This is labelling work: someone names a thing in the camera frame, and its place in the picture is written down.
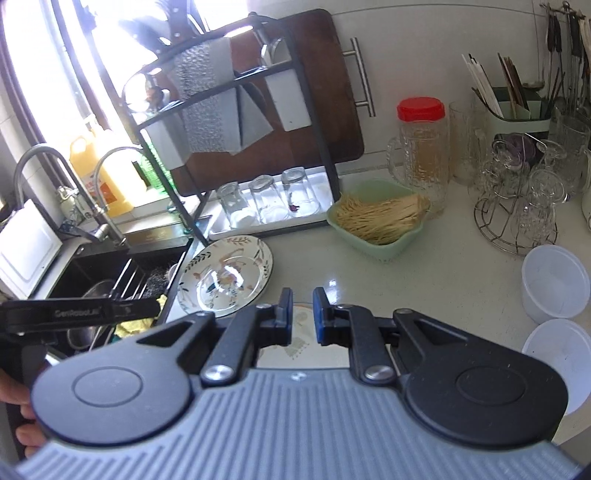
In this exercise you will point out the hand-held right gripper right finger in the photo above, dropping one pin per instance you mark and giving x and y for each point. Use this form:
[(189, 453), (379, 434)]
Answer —
[(317, 318)]

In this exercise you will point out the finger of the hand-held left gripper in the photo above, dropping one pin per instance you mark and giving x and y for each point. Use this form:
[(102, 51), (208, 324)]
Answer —
[(136, 309)]

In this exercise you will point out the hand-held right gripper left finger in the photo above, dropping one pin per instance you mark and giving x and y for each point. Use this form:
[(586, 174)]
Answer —
[(288, 318)]

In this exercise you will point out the small floral plate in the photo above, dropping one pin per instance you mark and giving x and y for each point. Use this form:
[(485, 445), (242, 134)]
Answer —
[(300, 332)]

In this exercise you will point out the large floral plate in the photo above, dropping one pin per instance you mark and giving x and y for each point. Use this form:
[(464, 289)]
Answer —
[(221, 277)]

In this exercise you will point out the white bowl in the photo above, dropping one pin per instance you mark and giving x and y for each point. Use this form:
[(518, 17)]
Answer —
[(561, 360), (556, 281)]

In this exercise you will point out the person's left hand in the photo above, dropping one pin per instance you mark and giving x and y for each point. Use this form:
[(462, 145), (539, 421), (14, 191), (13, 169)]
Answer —
[(27, 438)]

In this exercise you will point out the yellow cloth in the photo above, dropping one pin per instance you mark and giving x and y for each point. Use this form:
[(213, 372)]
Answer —
[(131, 327)]

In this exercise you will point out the steel scrubber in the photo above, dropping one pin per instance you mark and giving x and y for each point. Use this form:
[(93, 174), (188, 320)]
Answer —
[(159, 279)]

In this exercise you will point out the steel pot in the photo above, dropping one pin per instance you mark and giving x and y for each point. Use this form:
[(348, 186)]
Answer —
[(94, 293)]

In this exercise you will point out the black sink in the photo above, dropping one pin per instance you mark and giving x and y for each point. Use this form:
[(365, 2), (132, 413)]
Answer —
[(87, 272)]

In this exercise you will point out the white plastic board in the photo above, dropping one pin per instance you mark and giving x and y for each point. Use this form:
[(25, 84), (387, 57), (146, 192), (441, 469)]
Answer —
[(25, 249)]

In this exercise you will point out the green plastic basket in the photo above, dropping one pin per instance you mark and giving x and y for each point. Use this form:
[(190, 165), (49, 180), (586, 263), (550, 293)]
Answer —
[(383, 251)]

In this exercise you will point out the dried noodles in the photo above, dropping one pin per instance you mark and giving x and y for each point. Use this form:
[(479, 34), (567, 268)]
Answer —
[(378, 217)]

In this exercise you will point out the clear drinking glass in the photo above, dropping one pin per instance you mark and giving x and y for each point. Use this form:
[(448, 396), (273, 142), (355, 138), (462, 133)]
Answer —
[(300, 189), (268, 198), (235, 203)]

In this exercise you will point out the orange detergent bottle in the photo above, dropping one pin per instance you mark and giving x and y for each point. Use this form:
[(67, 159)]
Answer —
[(106, 180)]

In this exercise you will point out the white drain tray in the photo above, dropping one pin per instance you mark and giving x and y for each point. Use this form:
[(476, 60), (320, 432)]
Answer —
[(323, 184)]

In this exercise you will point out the green bottle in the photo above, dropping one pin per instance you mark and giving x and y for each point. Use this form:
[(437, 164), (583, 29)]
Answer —
[(154, 173)]

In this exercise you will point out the chrome faucet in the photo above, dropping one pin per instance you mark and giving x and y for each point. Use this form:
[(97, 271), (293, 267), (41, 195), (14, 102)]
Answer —
[(113, 151)]

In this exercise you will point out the white rectangular pad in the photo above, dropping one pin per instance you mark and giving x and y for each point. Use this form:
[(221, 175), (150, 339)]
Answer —
[(164, 147), (287, 99)]

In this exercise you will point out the textured glass mug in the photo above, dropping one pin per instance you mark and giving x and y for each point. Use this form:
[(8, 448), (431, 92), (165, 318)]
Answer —
[(422, 184)]

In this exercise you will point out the black dish rack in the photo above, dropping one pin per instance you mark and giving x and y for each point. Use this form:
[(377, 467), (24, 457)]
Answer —
[(320, 134)]

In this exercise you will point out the wooden cutting board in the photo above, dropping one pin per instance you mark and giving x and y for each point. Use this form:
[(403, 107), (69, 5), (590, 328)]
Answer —
[(323, 92)]

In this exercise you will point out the grey textured cloth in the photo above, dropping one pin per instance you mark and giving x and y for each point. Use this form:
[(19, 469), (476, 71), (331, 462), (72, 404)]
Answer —
[(203, 92)]

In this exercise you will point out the tall glass tumbler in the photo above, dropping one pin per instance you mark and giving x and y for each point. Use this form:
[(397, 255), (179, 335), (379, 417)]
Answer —
[(464, 143)]

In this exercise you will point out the crystal glass cup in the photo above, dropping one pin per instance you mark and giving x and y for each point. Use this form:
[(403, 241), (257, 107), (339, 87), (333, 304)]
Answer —
[(549, 161), (538, 217), (505, 161)]

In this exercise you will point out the purple rack knob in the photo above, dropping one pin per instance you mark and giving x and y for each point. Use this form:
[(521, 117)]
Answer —
[(519, 144)]

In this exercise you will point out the green chopstick holder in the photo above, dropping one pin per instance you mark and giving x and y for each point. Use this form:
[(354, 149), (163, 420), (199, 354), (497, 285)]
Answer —
[(510, 127)]

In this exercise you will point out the bundle of pale chopsticks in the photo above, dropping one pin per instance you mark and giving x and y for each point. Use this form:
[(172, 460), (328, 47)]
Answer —
[(482, 85)]

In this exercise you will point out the glass pitcher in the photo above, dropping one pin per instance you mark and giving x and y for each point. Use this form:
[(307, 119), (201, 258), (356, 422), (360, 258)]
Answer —
[(572, 152)]

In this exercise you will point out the bundle of brown chopsticks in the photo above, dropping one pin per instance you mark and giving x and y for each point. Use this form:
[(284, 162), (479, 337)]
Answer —
[(512, 81)]

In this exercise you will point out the row of hanging utensils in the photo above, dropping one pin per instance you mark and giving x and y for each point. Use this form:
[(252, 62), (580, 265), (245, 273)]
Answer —
[(572, 41)]

